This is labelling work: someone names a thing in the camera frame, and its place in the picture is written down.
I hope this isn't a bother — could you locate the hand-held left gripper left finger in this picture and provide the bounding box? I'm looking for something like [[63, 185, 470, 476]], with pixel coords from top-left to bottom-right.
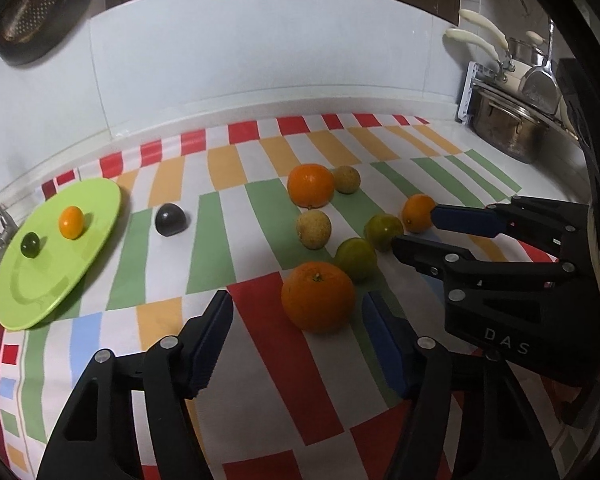
[[36, 290, 235, 480]]

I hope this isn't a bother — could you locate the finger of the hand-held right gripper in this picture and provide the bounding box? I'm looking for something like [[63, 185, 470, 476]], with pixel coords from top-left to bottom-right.
[[391, 236, 576, 306], [429, 195, 593, 263]]

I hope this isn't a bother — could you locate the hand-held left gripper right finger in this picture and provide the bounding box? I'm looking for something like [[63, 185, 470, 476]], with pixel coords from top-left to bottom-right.
[[361, 291, 561, 480]]

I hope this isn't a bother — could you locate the small orange tangerine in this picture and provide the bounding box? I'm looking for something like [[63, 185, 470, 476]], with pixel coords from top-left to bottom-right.
[[401, 193, 437, 234]]

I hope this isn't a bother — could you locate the green tangerine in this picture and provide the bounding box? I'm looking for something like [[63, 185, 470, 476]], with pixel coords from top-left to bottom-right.
[[335, 238, 378, 282], [363, 214, 405, 252]]

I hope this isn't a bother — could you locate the small tan round fruit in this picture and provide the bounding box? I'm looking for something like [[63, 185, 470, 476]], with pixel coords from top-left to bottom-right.
[[333, 166, 361, 194]]

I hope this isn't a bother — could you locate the medium orange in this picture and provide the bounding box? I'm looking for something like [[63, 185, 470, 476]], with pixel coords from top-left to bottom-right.
[[287, 164, 335, 209]]

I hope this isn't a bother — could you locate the green plate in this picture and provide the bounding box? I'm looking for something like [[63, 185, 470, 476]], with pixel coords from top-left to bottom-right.
[[0, 178, 122, 331]]

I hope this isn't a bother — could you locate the striped colourful tablecloth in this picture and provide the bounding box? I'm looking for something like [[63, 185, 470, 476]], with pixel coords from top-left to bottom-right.
[[0, 112, 596, 480]]

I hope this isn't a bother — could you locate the large orange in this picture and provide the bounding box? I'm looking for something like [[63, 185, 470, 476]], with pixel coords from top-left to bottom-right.
[[281, 261, 356, 334]]

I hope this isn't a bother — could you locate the steel cooking pot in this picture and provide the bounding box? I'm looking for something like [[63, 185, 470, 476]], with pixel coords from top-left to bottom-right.
[[470, 85, 551, 165]]

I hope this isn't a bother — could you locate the white dish rack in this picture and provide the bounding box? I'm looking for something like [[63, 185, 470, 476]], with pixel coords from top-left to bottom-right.
[[457, 61, 482, 123]]

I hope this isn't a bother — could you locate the dark purple round fruit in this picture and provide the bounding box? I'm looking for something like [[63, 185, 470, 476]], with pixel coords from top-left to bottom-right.
[[155, 203, 187, 237]]

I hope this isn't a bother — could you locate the metal spatula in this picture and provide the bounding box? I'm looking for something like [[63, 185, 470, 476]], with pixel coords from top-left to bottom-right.
[[522, 20, 562, 113]]

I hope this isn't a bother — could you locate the small steel pot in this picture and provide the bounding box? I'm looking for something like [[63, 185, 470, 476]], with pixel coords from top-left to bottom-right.
[[507, 37, 546, 65]]

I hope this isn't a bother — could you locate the small orange kumquat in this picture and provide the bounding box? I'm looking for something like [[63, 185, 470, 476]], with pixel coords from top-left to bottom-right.
[[59, 206, 85, 239]]

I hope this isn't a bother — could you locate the dark round perforated strainer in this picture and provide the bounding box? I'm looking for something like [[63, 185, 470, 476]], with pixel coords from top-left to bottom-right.
[[0, 0, 106, 66]]

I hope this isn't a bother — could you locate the white-handled utensil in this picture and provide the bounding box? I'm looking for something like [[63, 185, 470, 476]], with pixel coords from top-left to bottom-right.
[[445, 28, 504, 70], [459, 8, 509, 52]]

